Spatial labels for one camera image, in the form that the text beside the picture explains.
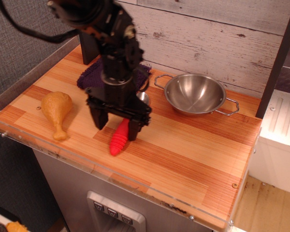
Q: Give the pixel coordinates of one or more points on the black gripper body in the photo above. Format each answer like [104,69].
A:
[118,95]

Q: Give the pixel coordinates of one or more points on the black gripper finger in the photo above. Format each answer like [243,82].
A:
[100,117]
[134,127]

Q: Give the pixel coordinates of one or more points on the red handled metal spoon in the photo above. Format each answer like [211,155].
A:
[119,138]

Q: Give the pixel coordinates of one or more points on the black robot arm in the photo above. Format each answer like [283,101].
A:
[115,34]

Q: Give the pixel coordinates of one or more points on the purple towel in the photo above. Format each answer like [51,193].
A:
[91,77]

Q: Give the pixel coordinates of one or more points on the plastic chicken drumstick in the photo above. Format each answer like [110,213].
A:
[55,106]

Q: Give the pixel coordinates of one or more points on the silver toy fridge cabinet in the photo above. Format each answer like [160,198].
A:
[69,183]

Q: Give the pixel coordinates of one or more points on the ice dispenser button panel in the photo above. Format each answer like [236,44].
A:
[110,216]

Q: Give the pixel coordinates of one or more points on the clear acrylic edge guard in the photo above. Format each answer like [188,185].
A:
[196,164]

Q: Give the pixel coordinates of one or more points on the orange toy food piece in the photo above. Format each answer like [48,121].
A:
[16,227]

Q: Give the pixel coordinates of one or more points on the white toy sink unit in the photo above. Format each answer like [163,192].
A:
[270,161]

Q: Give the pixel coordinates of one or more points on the dark left support post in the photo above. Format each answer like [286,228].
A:
[89,47]

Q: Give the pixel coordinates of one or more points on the dark support post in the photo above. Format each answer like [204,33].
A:
[89,47]
[274,75]

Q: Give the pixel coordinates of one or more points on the steel bowl with handles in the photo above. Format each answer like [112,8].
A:
[194,94]

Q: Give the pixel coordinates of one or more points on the dark right support post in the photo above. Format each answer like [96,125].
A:
[274,75]

